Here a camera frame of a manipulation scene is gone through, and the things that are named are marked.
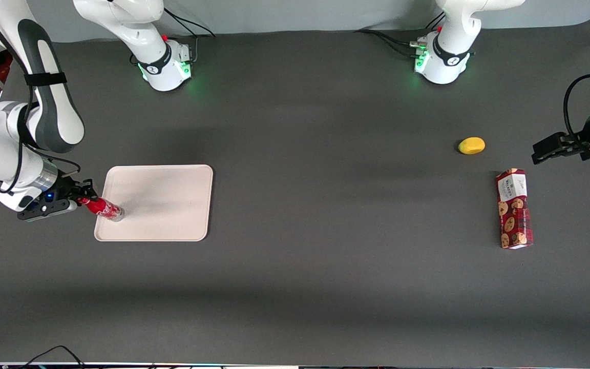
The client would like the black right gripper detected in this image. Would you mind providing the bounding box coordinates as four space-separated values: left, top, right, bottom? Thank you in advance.
0 176 96 213

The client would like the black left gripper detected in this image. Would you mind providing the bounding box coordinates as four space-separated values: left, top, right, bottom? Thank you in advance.
532 101 590 166

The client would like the red coke bottle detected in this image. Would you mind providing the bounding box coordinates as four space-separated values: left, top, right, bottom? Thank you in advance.
77 196 125 222

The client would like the beige plastic tray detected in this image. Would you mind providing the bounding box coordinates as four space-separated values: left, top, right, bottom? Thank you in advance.
94 165 214 242

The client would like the red cookie box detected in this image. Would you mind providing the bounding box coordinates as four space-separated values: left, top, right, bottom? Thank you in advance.
496 168 534 250

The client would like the yellow lemon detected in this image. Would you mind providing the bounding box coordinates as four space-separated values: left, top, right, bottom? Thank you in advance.
458 137 486 155

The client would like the dark grey table mat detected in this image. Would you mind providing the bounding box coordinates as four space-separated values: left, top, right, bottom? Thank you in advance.
0 20 590 366

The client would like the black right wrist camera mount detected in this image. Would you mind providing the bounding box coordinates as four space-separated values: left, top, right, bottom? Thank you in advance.
16 199 77 221

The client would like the black cable along right arm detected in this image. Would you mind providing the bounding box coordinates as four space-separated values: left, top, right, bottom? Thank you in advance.
0 0 81 195

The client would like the black cable at table edge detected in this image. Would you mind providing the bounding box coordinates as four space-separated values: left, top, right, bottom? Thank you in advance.
18 345 87 369

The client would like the black left arm base cable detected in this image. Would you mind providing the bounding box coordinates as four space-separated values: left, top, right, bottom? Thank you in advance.
354 11 447 58

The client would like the black arm base cable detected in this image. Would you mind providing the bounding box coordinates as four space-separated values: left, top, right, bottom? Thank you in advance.
161 9 217 65
354 11 447 58

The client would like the black right arm base cable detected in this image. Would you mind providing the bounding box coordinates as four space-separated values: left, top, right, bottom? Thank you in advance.
161 9 217 65

